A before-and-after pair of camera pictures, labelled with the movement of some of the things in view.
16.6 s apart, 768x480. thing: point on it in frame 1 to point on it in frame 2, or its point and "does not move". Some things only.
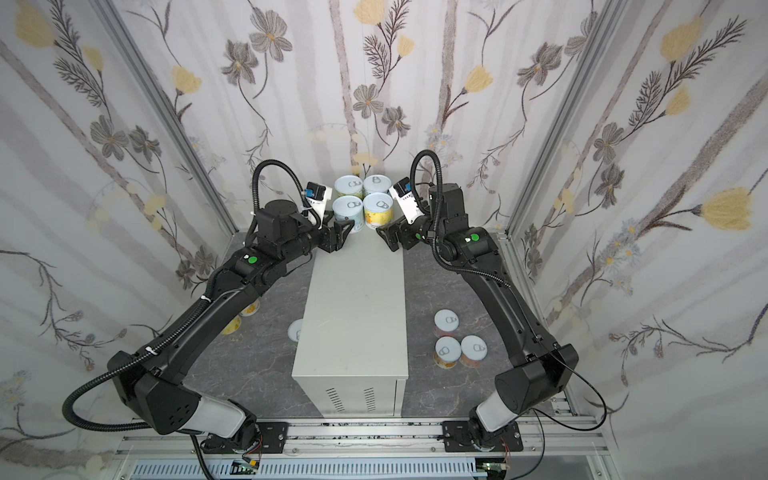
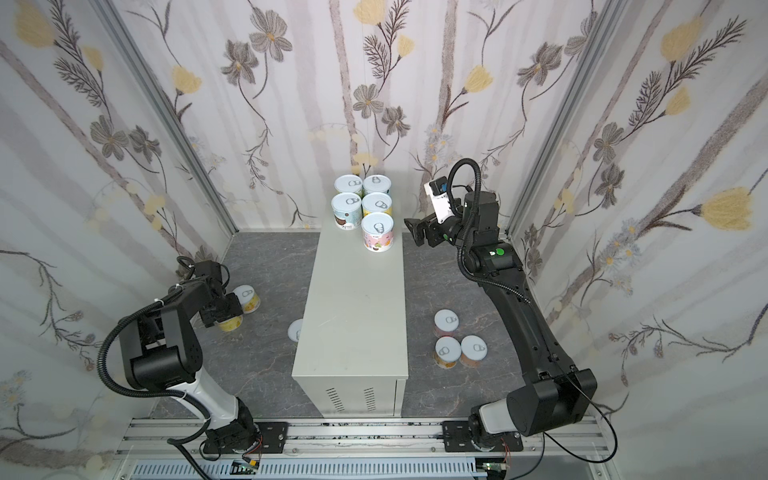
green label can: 349,185 does not move
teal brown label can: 376,183 does not move
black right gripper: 402,236 to 428,228
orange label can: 447,351 does not move
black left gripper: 333,239 to 236,308
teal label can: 349,207 does not move
